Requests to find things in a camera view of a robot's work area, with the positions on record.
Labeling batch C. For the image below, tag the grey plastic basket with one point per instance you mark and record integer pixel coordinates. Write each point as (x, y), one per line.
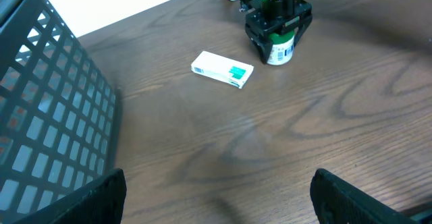
(59, 116)

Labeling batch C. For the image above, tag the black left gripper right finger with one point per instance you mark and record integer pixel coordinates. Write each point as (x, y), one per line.
(335, 201)

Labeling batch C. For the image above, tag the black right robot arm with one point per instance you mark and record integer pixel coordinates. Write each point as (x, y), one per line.
(275, 9)

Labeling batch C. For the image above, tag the green lidded jar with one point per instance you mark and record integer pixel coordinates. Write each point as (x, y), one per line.
(282, 49)

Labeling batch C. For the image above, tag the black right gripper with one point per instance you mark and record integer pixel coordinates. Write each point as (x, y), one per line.
(257, 26)

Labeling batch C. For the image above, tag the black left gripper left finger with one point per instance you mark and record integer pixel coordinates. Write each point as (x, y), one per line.
(87, 200)

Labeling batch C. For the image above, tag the white green medicine box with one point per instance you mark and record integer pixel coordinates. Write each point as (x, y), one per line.
(222, 69)

